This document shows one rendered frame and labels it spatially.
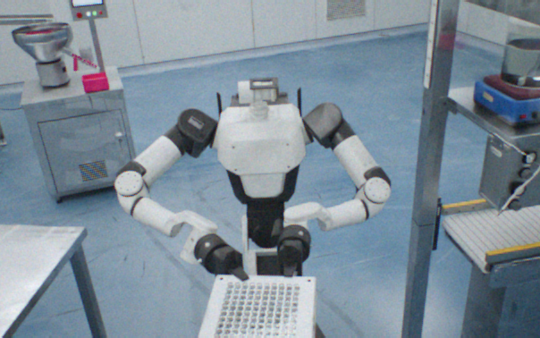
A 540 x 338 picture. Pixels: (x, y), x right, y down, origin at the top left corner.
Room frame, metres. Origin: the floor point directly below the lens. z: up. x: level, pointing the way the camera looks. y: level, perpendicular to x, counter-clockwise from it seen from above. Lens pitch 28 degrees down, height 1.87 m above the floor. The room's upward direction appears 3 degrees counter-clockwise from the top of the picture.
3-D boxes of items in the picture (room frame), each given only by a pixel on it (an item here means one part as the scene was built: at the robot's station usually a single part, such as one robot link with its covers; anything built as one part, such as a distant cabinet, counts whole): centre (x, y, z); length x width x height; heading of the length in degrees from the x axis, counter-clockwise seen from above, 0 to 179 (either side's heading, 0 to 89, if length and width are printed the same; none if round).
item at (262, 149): (1.57, 0.04, 1.12); 0.34 x 0.30 x 0.36; 90
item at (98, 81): (3.33, 1.14, 0.80); 0.16 x 0.12 x 0.09; 109
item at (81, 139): (3.47, 1.34, 0.38); 0.63 x 0.57 x 0.76; 109
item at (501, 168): (1.28, -0.71, 1.14); 0.22 x 0.11 x 0.20; 101
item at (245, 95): (1.51, 0.04, 1.32); 0.10 x 0.07 x 0.09; 90
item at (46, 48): (3.50, 1.40, 0.95); 0.49 x 0.36 x 0.37; 109
